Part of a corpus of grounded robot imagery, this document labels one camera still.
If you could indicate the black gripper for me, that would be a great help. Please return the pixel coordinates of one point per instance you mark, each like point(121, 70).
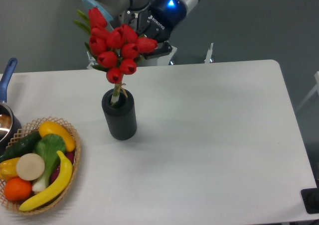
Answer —
point(169, 12)

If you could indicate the red tulip bouquet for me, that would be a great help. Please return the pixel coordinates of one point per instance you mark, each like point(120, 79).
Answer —
point(116, 52)

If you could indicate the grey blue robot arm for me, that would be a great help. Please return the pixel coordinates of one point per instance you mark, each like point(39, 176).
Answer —
point(117, 8)

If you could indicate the dark grey ribbed vase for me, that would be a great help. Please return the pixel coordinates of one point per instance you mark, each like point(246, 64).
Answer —
point(121, 119)

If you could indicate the yellow squash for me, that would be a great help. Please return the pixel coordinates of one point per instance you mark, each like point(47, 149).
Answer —
point(50, 127)

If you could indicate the purple red vegetable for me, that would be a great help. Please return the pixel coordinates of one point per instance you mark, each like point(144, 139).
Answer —
point(55, 173)

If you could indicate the woven wicker basket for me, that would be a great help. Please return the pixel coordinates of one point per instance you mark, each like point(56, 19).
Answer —
point(27, 129)

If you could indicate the green bok choy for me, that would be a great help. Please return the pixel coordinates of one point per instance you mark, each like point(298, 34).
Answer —
point(47, 149)

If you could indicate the green cucumber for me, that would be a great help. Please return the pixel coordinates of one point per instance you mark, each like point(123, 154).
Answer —
point(22, 147)

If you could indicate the beige round disc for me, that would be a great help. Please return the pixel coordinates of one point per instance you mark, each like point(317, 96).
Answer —
point(30, 166)

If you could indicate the yellow banana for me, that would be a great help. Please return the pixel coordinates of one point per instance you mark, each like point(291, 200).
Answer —
point(53, 190)

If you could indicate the yellow bell pepper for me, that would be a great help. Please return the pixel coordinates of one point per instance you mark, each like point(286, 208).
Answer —
point(8, 169)

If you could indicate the orange fruit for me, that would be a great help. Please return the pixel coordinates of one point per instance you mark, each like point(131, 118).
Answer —
point(17, 189)

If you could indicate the black device at table edge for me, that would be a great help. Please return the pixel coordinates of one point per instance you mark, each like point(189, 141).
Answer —
point(311, 200)

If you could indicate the blue handled saucepan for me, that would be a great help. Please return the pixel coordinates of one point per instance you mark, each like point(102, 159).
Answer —
point(9, 124)

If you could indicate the white frame at right edge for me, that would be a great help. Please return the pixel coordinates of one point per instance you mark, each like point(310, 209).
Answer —
point(311, 96)

